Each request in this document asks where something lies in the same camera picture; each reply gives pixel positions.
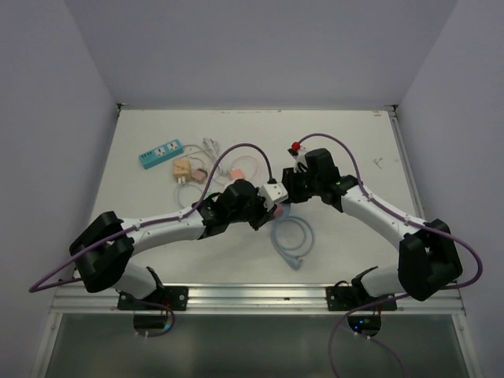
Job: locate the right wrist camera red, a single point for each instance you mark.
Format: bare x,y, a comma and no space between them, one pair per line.
298,152

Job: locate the teal power strip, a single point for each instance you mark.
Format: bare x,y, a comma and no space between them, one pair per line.
160,154

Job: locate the pink charger plug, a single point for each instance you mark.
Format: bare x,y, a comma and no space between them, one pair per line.
236,174

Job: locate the brown pink cube adapter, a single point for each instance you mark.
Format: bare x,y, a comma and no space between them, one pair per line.
199,176

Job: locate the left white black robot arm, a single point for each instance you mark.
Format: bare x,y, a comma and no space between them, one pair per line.
104,250

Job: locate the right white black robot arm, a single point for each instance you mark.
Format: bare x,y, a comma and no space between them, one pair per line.
427,258

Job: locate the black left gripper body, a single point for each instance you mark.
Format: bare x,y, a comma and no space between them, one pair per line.
255,212

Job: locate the aluminium front rail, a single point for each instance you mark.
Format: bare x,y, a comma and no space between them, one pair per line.
249,298

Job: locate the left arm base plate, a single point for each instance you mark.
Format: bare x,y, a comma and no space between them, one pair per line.
173,297

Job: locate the red pink cube adapter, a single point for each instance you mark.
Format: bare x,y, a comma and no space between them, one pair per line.
282,211

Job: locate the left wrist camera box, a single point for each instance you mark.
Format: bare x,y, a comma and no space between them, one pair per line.
273,193

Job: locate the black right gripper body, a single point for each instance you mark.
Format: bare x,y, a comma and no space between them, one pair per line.
301,186

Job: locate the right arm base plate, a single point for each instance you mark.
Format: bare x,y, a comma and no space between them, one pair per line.
346,298

